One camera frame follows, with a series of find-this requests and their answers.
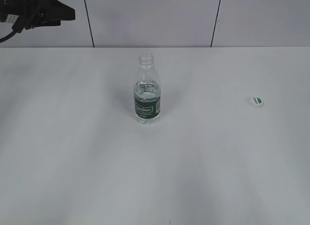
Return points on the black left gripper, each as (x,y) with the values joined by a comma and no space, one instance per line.
(30,14)

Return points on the clear Cestbon water bottle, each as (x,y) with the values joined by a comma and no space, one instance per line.
(147,90)

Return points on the white green bottle cap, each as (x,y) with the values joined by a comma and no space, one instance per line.
(255,102)

